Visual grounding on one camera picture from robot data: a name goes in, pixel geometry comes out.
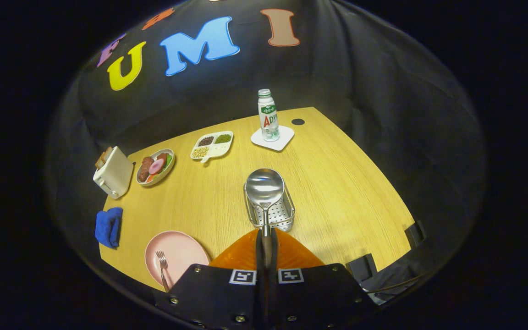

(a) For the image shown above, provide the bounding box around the metal spoon wooden handle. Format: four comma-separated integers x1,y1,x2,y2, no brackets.
245,168,286,271

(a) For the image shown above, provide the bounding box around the blue cloth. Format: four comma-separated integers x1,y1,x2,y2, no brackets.
94,207,124,249

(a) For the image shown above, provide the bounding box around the black backdrop cloth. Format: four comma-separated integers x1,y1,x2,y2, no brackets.
46,0,487,303

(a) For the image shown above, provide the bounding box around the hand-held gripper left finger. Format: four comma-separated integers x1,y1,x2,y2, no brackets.
153,228,264,330

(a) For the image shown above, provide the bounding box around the white square coaster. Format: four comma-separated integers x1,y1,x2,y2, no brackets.
251,125,295,152

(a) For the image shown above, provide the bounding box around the metal wire cutlery basket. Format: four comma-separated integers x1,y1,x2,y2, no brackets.
244,176,296,232

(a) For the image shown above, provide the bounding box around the black table bracket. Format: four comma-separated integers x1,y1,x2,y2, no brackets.
404,221,427,248
346,253,378,284

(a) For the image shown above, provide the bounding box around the white drink bottle green cap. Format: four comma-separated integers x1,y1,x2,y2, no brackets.
258,88,281,142

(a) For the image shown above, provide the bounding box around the pink plate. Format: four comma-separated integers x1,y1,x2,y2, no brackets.
144,231,211,290

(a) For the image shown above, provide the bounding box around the white divided dish of beans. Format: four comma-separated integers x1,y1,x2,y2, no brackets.
190,131,234,164

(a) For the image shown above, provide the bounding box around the metal fork wooden handle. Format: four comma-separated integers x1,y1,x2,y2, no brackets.
155,250,171,292

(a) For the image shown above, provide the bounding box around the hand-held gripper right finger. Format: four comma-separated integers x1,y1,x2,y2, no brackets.
271,228,377,330

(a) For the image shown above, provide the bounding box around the bowl of toy food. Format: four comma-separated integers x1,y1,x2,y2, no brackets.
136,148,176,187

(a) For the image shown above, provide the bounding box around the white toaster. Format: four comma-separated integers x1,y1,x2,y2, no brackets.
93,146,134,199

